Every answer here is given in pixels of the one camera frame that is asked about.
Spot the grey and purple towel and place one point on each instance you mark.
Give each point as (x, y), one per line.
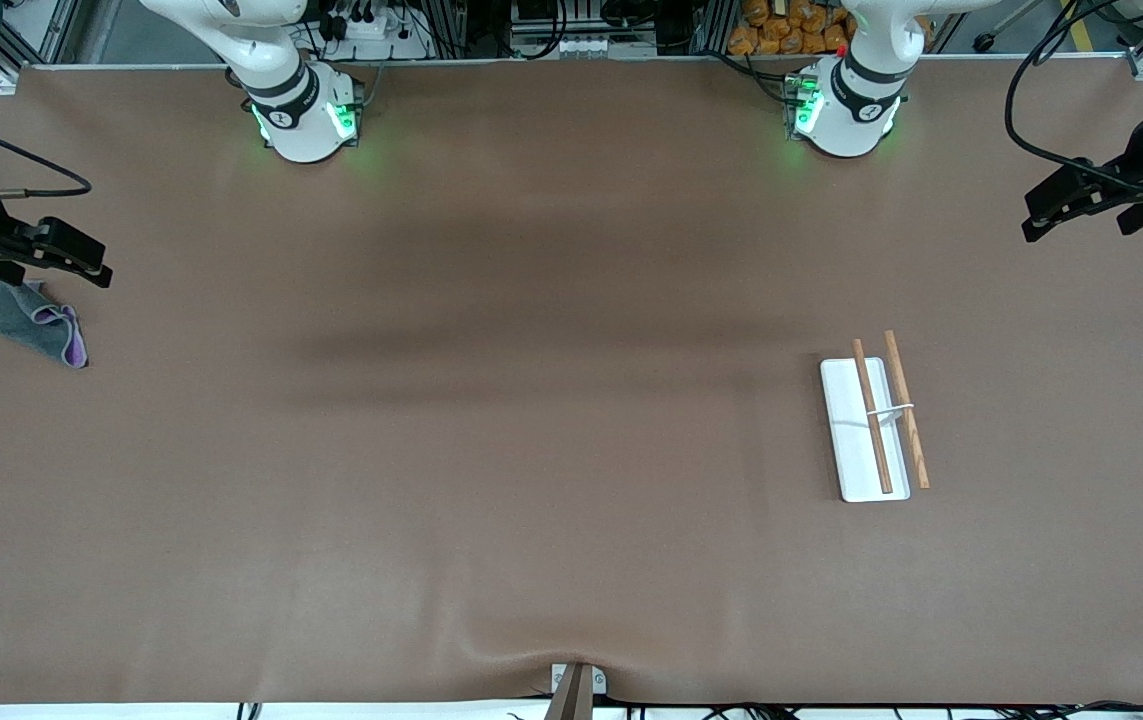
(26, 320)

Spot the white power strip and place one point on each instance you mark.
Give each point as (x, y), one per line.
(371, 25)

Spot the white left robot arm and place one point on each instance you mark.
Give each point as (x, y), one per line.
(846, 120)

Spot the brown table cover mat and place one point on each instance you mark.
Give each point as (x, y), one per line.
(531, 450)

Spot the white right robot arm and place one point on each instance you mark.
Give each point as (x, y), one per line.
(301, 120)

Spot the white rack with wooden rods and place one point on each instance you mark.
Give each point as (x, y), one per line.
(856, 430)

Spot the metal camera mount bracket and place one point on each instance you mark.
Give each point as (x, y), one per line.
(576, 690)

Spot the black chair caster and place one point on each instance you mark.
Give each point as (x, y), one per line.
(983, 42)

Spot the orange bag pile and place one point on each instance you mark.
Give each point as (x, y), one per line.
(781, 25)

